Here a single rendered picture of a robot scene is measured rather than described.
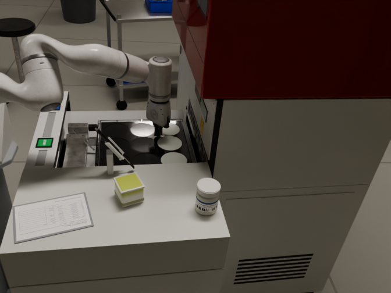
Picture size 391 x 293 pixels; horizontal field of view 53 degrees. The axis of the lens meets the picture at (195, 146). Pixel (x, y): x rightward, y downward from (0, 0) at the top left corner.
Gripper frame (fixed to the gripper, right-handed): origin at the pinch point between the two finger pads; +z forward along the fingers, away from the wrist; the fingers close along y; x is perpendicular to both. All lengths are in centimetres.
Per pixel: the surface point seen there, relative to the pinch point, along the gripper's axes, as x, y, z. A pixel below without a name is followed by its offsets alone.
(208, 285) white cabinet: -32, 54, 19
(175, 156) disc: -5.2, 14.2, 2.6
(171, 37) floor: 271, -233, 92
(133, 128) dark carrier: -3.3, -11.3, 2.6
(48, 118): -28.4, -33.6, -3.1
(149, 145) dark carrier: -6.7, 1.8, 2.6
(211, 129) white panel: -5.3, 29.5, -17.6
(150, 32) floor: 261, -261, 92
